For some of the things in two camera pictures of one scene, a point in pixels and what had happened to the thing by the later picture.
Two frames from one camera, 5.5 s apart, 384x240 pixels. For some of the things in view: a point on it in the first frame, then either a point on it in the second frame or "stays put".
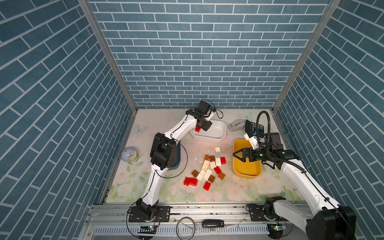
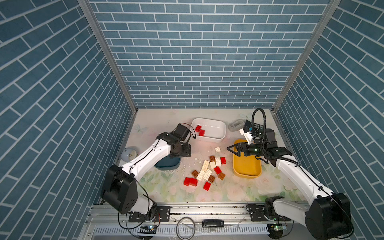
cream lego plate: [203, 175] stays put
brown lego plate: [195, 173] stays put
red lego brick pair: [190, 181] stays put
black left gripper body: [204, 123] -> [183, 149]
